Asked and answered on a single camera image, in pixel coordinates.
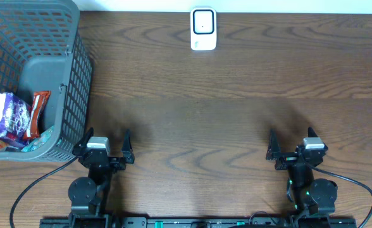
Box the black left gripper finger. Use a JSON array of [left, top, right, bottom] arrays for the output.
[[121, 129, 135, 164], [78, 127, 94, 146]]

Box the green wet wipes pack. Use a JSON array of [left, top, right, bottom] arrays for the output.
[[21, 126, 54, 152]]

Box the red-brown snack bar wrapper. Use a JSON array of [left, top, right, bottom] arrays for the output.
[[22, 91, 51, 141]]

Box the purple snack bag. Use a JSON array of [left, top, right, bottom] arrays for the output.
[[0, 92, 31, 144]]

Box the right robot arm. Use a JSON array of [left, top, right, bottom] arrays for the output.
[[266, 127, 337, 227]]

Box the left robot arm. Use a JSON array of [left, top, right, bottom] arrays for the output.
[[68, 129, 135, 228]]

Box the white barcode scanner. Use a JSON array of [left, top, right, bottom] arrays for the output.
[[190, 7, 217, 51]]

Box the grey plastic mesh basket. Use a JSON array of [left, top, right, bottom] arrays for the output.
[[0, 0, 92, 162]]

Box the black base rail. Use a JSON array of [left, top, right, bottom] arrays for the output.
[[39, 216, 357, 228]]

